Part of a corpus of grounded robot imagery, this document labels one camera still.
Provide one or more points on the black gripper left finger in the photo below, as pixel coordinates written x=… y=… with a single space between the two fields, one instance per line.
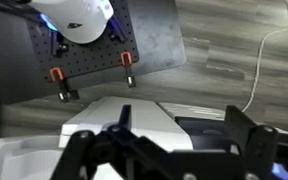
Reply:
x=84 y=156

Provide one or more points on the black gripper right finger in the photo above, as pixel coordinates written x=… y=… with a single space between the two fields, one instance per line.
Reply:
x=260 y=153

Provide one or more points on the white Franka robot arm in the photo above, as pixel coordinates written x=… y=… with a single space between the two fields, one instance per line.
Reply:
x=77 y=16

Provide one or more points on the white copier finisher unit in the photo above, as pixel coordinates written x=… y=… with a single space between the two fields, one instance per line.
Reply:
x=144 y=120

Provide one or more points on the white office copier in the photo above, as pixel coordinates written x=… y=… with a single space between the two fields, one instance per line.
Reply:
x=190 y=110

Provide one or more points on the black clamp with orange tip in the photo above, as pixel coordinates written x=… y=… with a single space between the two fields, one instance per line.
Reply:
x=56 y=74
x=126 y=60

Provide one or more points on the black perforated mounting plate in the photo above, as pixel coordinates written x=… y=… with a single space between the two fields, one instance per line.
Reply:
x=94 y=56

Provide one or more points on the black cart top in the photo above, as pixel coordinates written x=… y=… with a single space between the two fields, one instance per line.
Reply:
x=157 y=33

